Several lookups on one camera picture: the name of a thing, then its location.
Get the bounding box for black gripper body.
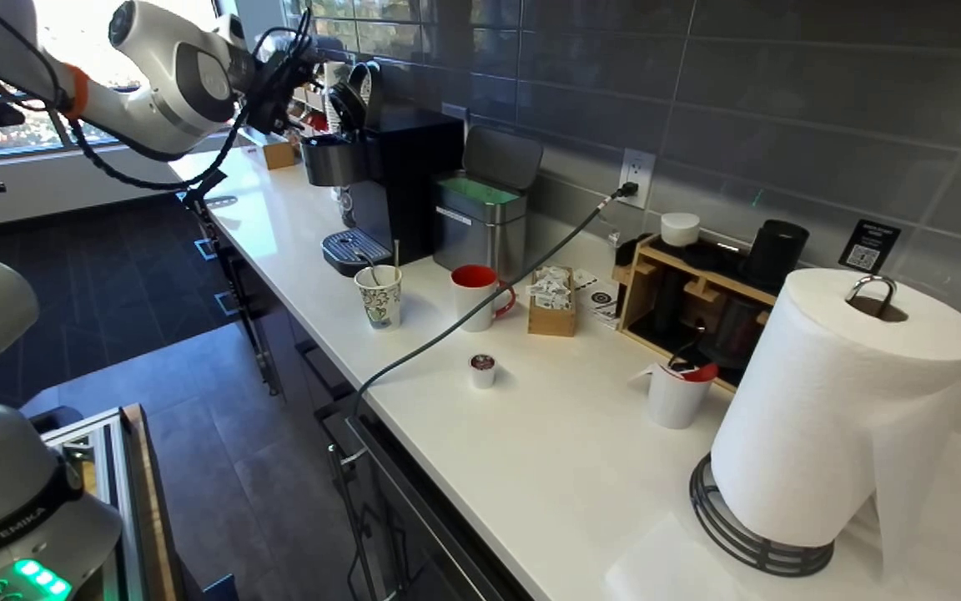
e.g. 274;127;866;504
245;25;346;132

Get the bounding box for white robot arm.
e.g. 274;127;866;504
0;0;343;601

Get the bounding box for black silver Keurig coffeemaker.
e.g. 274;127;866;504
300;104;468;278

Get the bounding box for patterned paper cup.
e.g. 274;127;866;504
353;264;403;327

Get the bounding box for white cup red rim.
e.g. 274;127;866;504
450;264;501;329

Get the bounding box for small coffee pod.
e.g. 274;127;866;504
468;353;496;388

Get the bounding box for brown sugar packet box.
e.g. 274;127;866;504
526;266;594;337

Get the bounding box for wooden condiment organizer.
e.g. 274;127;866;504
617;233;774;389

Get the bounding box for white cup with utensils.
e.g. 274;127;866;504
648;363;717;432

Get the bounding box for white paper towel roll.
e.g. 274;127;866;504
710;266;961;571

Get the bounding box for black paper towel holder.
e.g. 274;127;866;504
686;458;834;577

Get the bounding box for black power cable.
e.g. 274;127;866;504
324;182;641;601

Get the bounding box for white wall outlet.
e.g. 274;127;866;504
617;149;654;207

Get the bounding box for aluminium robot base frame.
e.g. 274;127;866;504
43;405;187;601

